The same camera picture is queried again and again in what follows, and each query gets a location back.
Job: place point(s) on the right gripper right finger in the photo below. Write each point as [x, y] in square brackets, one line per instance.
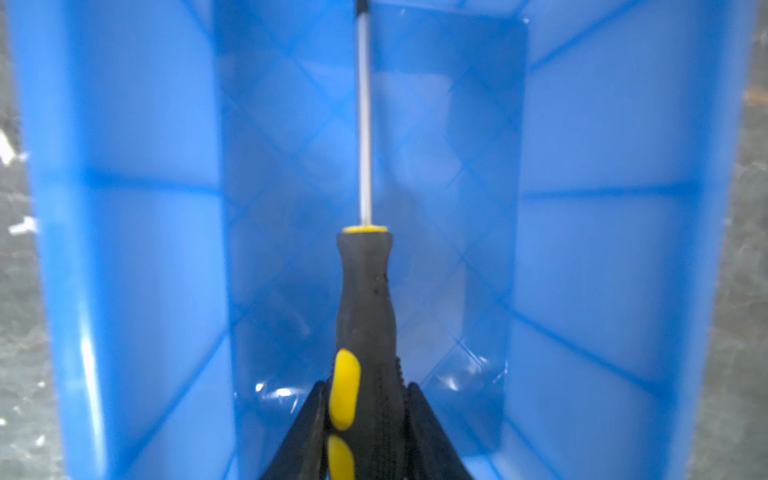
[430, 453]

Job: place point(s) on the blue plastic bin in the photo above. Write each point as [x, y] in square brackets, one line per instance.
[554, 175]

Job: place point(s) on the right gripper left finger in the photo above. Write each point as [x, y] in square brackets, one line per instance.
[302, 454]

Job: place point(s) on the black yellow screwdriver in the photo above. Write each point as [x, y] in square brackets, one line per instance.
[366, 406]

